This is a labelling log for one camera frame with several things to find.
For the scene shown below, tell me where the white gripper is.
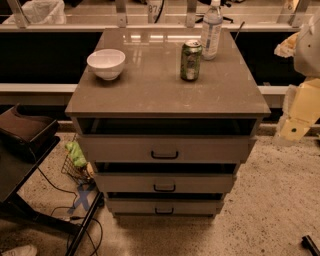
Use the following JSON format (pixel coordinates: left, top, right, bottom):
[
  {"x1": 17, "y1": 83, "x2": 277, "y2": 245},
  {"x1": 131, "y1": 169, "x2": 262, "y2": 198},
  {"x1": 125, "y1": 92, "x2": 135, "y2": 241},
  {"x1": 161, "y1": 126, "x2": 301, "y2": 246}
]
[{"x1": 274, "y1": 33, "x2": 320, "y2": 141}]

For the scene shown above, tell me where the green soda can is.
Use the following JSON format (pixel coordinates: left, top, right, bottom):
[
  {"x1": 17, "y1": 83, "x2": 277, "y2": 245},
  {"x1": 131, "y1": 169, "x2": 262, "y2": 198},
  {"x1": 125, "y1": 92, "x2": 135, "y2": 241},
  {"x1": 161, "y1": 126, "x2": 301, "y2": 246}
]
[{"x1": 180, "y1": 40, "x2": 202, "y2": 81}]

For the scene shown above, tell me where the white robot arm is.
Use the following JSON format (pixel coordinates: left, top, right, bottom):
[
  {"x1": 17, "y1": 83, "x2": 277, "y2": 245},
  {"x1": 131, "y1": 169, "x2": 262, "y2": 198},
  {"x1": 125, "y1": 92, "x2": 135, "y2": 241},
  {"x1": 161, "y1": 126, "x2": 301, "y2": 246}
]
[{"x1": 274, "y1": 10, "x2": 320, "y2": 143}]

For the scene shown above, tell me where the white ceramic bowl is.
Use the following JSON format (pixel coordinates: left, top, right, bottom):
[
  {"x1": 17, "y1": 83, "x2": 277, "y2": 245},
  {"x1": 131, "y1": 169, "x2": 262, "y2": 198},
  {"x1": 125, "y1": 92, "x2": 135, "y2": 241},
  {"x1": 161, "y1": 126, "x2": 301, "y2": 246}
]
[{"x1": 87, "y1": 49, "x2": 126, "y2": 80}]

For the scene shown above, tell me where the clear plastic water bottle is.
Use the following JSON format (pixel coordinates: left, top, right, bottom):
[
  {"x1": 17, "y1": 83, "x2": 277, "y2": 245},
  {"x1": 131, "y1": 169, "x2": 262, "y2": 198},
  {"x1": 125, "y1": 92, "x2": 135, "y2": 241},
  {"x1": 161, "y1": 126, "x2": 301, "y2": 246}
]
[{"x1": 201, "y1": 0, "x2": 223, "y2": 60}]

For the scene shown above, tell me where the grey drawer cabinet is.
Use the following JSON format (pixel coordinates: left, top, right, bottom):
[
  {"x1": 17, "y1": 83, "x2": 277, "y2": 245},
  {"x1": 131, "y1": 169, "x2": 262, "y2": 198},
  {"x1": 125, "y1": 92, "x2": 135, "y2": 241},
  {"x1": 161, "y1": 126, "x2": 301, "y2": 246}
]
[{"x1": 66, "y1": 28, "x2": 270, "y2": 201}]

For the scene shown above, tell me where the black object floor corner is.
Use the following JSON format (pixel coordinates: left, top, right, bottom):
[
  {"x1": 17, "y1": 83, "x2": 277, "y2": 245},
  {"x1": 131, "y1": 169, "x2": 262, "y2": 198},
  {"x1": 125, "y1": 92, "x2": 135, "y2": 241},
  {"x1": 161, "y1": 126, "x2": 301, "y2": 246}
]
[{"x1": 301, "y1": 235, "x2": 320, "y2": 256}]

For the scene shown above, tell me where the top grey drawer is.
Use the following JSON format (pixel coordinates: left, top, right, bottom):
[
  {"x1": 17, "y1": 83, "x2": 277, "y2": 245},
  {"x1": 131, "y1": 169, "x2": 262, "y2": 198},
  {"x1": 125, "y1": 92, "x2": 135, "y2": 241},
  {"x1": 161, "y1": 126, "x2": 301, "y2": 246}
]
[{"x1": 78, "y1": 136, "x2": 256, "y2": 163}]

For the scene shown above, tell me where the grey drawer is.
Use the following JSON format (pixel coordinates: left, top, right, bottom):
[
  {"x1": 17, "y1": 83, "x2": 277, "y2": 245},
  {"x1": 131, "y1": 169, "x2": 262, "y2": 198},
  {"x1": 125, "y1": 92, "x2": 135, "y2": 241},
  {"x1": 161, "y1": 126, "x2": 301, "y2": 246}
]
[
  {"x1": 78, "y1": 136, "x2": 256, "y2": 163},
  {"x1": 106, "y1": 199, "x2": 224, "y2": 215},
  {"x1": 94, "y1": 173, "x2": 234, "y2": 193}
]

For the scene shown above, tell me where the middle grey drawer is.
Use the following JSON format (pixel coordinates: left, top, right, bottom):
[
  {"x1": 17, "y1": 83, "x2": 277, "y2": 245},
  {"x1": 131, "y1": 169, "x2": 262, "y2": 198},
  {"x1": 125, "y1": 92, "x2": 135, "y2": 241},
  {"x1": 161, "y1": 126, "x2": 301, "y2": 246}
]
[{"x1": 94, "y1": 173, "x2": 234, "y2": 193}]

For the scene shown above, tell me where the bottom grey drawer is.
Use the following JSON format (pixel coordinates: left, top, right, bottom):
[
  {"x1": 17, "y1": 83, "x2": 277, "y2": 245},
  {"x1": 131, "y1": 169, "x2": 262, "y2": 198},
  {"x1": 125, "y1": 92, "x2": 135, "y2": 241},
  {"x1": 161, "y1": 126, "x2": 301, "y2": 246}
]
[{"x1": 106, "y1": 199, "x2": 224, "y2": 215}]

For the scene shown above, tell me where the green toy in basket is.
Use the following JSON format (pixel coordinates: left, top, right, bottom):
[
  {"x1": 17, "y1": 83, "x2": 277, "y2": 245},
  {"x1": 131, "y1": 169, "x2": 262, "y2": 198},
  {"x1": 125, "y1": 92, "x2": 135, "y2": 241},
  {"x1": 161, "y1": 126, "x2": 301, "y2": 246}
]
[{"x1": 65, "y1": 141, "x2": 87, "y2": 168}]

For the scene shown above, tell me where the blue tape cross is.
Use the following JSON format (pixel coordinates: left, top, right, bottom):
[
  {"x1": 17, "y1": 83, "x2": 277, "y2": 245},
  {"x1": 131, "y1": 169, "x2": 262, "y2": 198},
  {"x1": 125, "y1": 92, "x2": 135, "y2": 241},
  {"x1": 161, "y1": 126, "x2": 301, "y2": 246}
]
[{"x1": 68, "y1": 183, "x2": 96, "y2": 214}]

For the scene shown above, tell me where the white plastic bag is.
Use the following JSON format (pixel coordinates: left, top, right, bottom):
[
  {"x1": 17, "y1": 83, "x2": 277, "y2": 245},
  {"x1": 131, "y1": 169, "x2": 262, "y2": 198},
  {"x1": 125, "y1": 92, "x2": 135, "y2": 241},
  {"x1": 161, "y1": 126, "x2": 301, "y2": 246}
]
[{"x1": 2, "y1": 0, "x2": 67, "y2": 25}]

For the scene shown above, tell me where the brown bag on table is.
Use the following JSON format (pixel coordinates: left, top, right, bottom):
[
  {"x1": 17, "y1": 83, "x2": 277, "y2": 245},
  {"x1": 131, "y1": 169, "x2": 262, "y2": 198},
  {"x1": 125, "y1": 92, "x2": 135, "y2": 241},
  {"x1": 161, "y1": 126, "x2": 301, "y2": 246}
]
[{"x1": 0, "y1": 105, "x2": 59, "y2": 154}]

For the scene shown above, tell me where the metal railing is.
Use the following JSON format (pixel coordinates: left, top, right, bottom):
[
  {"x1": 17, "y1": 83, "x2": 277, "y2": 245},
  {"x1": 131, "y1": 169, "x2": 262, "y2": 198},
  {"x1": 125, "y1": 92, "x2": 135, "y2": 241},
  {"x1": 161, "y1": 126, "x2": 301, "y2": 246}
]
[{"x1": 0, "y1": 0, "x2": 320, "y2": 32}]

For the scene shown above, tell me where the dark side table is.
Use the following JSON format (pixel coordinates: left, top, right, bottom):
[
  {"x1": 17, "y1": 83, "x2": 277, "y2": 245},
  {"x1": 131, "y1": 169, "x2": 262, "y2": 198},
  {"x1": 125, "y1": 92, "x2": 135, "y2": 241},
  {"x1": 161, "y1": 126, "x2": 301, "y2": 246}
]
[{"x1": 0, "y1": 136, "x2": 103, "y2": 256}]

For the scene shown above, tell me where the white shoe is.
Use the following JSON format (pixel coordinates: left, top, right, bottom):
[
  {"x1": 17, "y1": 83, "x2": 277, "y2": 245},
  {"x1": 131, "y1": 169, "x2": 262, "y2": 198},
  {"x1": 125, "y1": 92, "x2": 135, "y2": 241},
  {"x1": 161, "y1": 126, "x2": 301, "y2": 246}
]
[{"x1": 0, "y1": 245, "x2": 37, "y2": 256}]

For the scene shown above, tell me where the wire basket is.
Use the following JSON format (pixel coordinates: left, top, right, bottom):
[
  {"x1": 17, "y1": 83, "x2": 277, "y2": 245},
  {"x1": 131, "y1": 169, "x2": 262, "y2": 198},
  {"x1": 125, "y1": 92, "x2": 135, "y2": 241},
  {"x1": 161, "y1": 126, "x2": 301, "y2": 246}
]
[{"x1": 60, "y1": 133, "x2": 95, "y2": 185}]

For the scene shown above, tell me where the black floor cable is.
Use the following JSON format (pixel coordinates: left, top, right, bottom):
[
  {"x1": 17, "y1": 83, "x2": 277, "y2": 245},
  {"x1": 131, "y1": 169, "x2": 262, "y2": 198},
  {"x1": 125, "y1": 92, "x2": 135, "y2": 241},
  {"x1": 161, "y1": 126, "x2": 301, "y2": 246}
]
[{"x1": 28, "y1": 146, "x2": 104, "y2": 256}]

